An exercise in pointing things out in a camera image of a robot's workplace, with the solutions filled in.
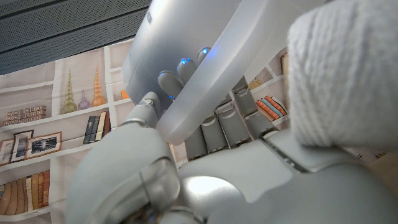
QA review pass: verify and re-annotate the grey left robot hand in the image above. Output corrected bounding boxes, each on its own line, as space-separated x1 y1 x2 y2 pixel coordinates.
63 46 398 224

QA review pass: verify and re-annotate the white string spool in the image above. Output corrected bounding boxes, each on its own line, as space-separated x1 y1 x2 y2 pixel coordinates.
286 0 398 154

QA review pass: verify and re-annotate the translucent pitcher with blue lid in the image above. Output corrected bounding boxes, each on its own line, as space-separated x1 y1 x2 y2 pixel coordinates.
120 0 330 146

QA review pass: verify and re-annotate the printed bookshelf backdrop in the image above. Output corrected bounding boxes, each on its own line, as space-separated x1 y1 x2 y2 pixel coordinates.
0 37 398 224

